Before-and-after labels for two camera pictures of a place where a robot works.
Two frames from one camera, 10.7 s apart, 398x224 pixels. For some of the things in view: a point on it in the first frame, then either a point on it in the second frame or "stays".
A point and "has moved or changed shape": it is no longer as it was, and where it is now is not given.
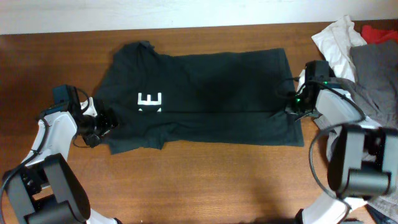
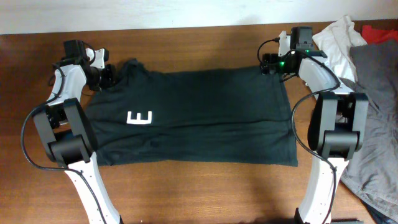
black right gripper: [291, 110] -> [270, 59]
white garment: [335, 42] stays
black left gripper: [110, 122] -> [111, 78]
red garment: [372, 35] stays
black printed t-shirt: [227, 98] has moved or changed shape
